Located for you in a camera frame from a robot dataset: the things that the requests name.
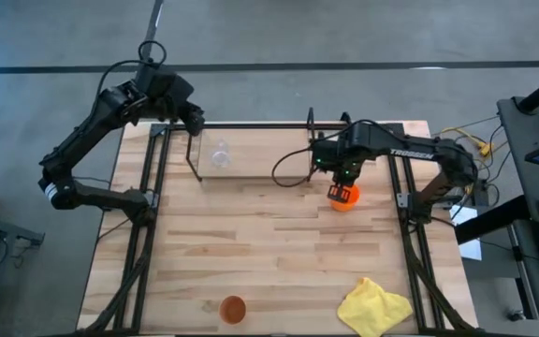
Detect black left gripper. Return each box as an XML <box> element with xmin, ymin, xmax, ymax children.
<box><xmin>150</xmin><ymin>69</ymin><xmax>206</xmax><ymax>138</ymax></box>

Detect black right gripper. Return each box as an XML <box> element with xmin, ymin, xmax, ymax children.
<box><xmin>328</xmin><ymin>139</ymin><xmax>377</xmax><ymax>204</ymax></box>

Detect orange mug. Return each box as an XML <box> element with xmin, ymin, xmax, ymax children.
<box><xmin>328</xmin><ymin>183</ymin><xmax>361</xmax><ymax>213</ymax></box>

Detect tall tan cup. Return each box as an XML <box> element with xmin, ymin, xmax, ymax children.
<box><xmin>218</xmin><ymin>295</ymin><xmax>248</xmax><ymax>326</ymax></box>

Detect clear glass cup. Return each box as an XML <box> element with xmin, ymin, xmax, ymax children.
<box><xmin>210</xmin><ymin>138</ymin><xmax>232</xmax><ymax>169</ymax></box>

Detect yellow cloth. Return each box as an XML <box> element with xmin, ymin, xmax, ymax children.
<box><xmin>336</xmin><ymin>276</ymin><xmax>415</xmax><ymax>337</ymax></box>

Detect white paper sheet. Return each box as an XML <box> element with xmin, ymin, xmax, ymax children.
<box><xmin>448</xmin><ymin>204</ymin><xmax>484</xmax><ymax>262</ymax></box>

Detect dark grey equipment cart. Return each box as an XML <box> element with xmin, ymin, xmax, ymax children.
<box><xmin>454</xmin><ymin>93</ymin><xmax>539</xmax><ymax>337</ymax></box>

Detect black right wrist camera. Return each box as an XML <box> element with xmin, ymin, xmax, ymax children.
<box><xmin>310</xmin><ymin>139</ymin><xmax>345</xmax><ymax>173</ymax></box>

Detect black rig base frame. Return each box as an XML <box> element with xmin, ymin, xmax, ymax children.
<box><xmin>77</xmin><ymin>120</ymin><xmax>476</xmax><ymax>337</ymax></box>

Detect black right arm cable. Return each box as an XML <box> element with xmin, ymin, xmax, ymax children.
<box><xmin>270</xmin><ymin>147</ymin><xmax>320</xmax><ymax>189</ymax></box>

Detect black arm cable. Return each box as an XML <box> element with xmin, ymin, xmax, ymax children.
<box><xmin>90</xmin><ymin>39</ymin><xmax>168</xmax><ymax>118</ymax></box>
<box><xmin>270</xmin><ymin>147</ymin><xmax>320</xmax><ymax>189</ymax></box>

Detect wooden shelf with black frame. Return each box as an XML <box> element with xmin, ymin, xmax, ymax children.
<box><xmin>184</xmin><ymin>108</ymin><xmax>320</xmax><ymax>183</ymax></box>

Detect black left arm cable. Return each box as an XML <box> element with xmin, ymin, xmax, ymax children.
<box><xmin>90</xmin><ymin>39</ymin><xmax>168</xmax><ymax>118</ymax></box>

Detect yellow cable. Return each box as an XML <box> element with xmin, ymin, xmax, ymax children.
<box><xmin>440</xmin><ymin>125</ymin><xmax>494</xmax><ymax>158</ymax></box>

